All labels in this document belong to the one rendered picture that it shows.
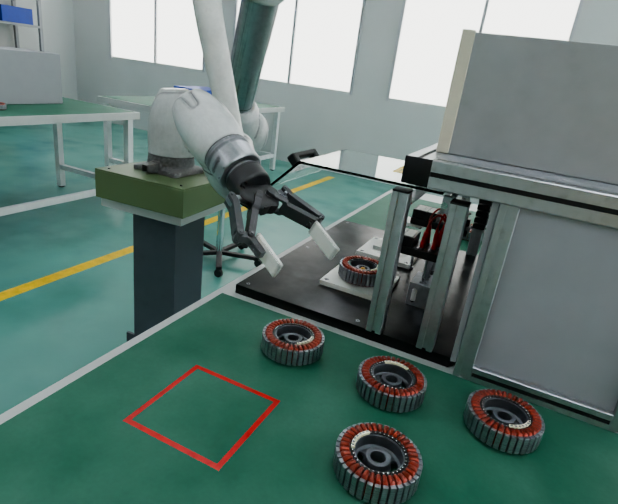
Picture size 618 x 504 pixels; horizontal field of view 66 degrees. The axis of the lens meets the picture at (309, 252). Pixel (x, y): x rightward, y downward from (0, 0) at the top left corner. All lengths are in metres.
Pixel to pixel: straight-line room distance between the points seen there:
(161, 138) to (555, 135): 1.18
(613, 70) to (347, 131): 5.37
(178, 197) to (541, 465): 1.16
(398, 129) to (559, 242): 5.19
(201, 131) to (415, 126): 5.08
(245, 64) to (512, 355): 1.07
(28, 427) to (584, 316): 0.82
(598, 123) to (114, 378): 0.85
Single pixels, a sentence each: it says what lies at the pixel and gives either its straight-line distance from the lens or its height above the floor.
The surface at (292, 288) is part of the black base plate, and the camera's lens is 1.06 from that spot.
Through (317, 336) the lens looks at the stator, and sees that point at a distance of 0.86.
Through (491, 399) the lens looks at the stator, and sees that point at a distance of 0.83.
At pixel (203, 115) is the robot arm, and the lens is 0.92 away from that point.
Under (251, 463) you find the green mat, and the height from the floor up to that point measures 0.75.
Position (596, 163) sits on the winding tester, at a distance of 0.91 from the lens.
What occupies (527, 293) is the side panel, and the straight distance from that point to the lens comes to 0.85.
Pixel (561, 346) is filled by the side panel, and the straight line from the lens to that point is 0.89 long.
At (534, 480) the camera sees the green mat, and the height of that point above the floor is 0.75.
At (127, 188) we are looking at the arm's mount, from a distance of 1.62.
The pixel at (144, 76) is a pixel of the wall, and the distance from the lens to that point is 7.92.
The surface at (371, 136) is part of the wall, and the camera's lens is 6.05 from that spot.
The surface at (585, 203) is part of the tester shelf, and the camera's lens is 0.80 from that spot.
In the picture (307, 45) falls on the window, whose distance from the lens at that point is 6.39.
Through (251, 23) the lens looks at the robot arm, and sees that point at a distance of 1.43.
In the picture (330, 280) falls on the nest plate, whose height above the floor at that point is 0.78.
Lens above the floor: 1.23
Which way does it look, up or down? 21 degrees down
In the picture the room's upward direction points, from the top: 8 degrees clockwise
